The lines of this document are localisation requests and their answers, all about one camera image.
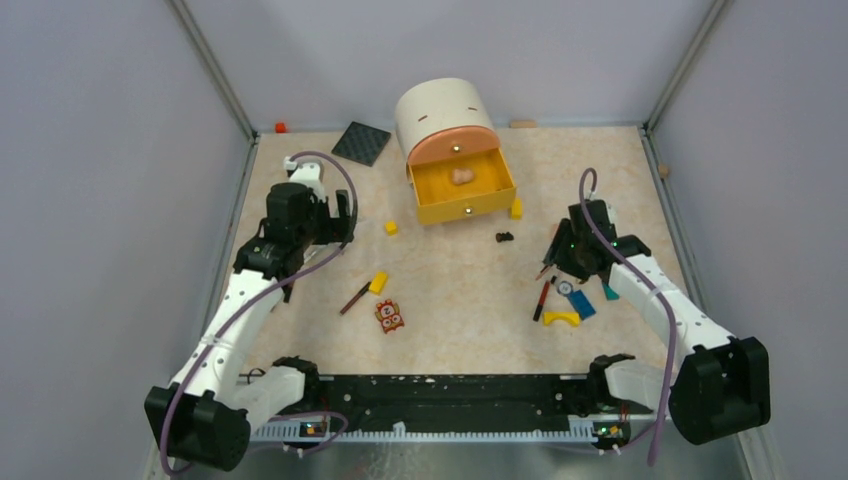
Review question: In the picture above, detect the yellow drawer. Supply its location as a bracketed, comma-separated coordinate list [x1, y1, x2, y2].
[407, 148, 517, 225]

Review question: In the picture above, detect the beige makeup sponge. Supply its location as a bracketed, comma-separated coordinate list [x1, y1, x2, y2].
[450, 168, 475, 185]

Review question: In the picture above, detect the cream round drawer organizer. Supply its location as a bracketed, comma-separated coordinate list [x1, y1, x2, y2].
[394, 78, 501, 166]

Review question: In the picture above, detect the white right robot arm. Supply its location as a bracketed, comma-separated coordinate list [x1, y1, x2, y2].
[543, 200, 771, 445]

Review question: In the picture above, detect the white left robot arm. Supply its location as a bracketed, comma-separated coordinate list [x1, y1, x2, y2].
[144, 151, 358, 477]

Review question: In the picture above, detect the round small watch dial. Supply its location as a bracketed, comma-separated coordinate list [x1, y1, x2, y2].
[556, 280, 574, 297]

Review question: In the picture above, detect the blue rectangular block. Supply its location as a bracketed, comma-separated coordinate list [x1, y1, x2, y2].
[567, 290, 596, 321]

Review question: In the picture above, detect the yellow block near drawer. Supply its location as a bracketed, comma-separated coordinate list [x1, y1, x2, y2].
[509, 198, 523, 220]

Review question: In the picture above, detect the small dark chess piece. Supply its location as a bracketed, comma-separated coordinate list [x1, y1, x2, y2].
[495, 232, 514, 243]

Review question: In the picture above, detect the red black pen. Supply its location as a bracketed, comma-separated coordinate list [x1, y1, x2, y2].
[532, 275, 557, 322]

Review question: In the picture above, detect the dark red lip gloss tube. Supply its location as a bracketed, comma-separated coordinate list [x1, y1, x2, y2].
[339, 281, 371, 315]

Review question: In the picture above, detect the yellow arch block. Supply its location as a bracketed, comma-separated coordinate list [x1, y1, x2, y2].
[542, 311, 582, 327]

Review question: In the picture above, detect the yellow rectangular block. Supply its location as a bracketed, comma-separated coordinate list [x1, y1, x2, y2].
[368, 271, 388, 295]

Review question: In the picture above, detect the black textured square mat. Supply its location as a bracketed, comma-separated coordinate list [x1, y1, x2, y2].
[331, 122, 391, 166]

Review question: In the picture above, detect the red owl number puzzle piece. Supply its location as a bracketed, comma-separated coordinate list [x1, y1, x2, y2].
[375, 299, 405, 334]

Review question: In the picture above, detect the wooden block at back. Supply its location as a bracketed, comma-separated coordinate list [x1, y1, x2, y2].
[509, 120, 538, 129]

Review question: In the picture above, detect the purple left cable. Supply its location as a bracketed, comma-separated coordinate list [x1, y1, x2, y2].
[158, 150, 360, 477]

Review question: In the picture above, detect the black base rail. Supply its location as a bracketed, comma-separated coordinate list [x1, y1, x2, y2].
[281, 374, 649, 433]

